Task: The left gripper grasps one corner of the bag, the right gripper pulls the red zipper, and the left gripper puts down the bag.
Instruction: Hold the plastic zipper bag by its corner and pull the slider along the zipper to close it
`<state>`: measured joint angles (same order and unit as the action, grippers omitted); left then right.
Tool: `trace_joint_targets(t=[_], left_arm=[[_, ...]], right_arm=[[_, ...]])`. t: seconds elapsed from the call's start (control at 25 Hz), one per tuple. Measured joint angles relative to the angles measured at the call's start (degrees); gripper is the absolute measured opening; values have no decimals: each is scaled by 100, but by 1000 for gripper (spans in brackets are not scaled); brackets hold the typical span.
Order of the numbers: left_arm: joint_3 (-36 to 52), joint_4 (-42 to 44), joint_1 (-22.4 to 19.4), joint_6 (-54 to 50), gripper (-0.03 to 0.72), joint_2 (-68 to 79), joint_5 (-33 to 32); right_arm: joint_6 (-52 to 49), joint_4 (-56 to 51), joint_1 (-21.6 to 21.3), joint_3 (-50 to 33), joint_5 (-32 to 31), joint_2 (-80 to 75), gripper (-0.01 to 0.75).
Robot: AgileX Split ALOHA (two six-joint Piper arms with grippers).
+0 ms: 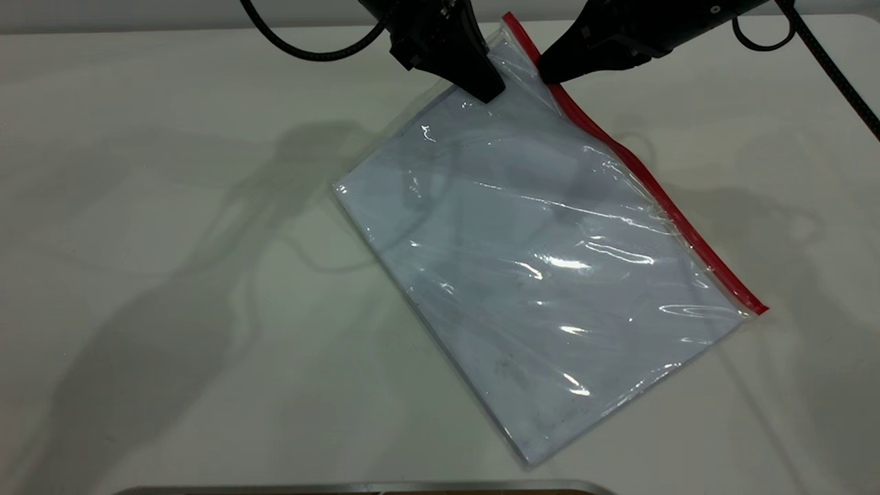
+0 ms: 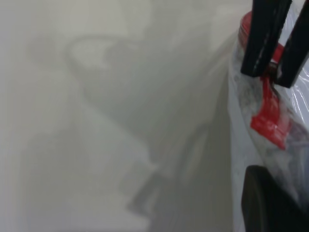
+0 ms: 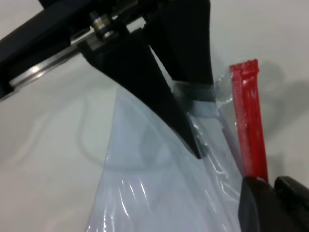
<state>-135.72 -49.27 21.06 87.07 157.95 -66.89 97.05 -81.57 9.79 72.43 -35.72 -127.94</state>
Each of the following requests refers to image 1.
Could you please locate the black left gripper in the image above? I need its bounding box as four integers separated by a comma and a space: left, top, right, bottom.
357, 0, 507, 105

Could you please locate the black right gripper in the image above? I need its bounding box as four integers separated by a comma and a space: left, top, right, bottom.
536, 0, 772, 85

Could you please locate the clear plastic zip bag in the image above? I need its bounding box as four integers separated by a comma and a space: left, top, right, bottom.
333, 11, 769, 469

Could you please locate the grey metal edge strip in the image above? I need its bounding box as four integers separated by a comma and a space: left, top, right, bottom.
112, 479, 617, 495

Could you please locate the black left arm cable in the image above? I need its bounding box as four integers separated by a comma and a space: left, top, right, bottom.
239, 0, 387, 63

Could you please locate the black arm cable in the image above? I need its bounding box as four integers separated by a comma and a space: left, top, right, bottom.
239, 0, 387, 63
731, 0, 880, 142

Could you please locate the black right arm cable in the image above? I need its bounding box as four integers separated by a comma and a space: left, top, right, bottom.
731, 0, 880, 142

